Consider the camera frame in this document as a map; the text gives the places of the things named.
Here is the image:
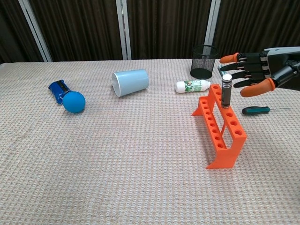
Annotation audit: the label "green handled screwdriver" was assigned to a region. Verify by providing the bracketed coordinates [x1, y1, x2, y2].
[242, 106, 293, 115]

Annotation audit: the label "blue ball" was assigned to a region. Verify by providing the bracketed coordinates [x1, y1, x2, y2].
[62, 91, 86, 114]

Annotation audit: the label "black mesh pen cup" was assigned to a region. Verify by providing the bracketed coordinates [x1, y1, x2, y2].
[190, 45, 219, 80]

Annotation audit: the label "light blue plastic cup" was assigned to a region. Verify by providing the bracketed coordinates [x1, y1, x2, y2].
[111, 69, 150, 98]

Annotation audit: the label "beige woven tablecloth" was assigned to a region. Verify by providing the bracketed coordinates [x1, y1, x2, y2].
[0, 58, 300, 225]

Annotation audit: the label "white bottle green label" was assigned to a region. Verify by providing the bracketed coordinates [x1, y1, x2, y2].
[174, 79, 211, 93]

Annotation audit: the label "black silver precision screwdriver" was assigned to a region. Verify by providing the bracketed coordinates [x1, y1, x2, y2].
[221, 74, 233, 110]

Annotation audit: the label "blue snack packet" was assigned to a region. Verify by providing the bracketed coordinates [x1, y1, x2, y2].
[48, 80, 71, 105]

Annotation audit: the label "orange test tube rack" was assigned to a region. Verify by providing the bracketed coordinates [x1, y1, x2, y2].
[191, 84, 247, 170]

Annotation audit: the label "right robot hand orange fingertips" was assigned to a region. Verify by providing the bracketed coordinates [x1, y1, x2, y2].
[219, 46, 300, 98]

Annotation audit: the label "white screen frame post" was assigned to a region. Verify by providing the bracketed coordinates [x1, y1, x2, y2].
[115, 0, 132, 60]
[204, 0, 221, 47]
[18, 0, 53, 62]

